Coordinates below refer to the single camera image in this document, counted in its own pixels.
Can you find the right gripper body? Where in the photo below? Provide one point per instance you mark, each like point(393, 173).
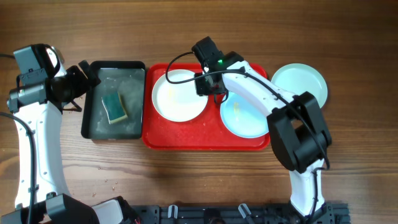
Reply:
point(204, 87)

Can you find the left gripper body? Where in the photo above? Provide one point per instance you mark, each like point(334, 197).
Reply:
point(74, 83)

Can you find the white round plate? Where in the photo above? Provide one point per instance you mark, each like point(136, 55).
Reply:
point(177, 102)

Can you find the green yellow sponge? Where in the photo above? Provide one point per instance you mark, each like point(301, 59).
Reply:
point(114, 107)

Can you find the light blue plate front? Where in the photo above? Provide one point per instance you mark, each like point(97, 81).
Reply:
point(299, 78)

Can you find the light blue plate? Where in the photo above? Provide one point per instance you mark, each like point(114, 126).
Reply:
point(299, 78)
point(241, 118)

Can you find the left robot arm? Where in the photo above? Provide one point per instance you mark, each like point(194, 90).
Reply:
point(36, 105)

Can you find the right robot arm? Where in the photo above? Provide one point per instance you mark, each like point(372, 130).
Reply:
point(297, 129)

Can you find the black metal tray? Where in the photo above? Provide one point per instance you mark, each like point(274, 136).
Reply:
point(128, 78)

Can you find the red plastic tray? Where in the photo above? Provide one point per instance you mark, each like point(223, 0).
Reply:
point(206, 132)

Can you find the light blue plate right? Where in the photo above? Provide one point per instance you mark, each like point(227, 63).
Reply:
point(241, 118)

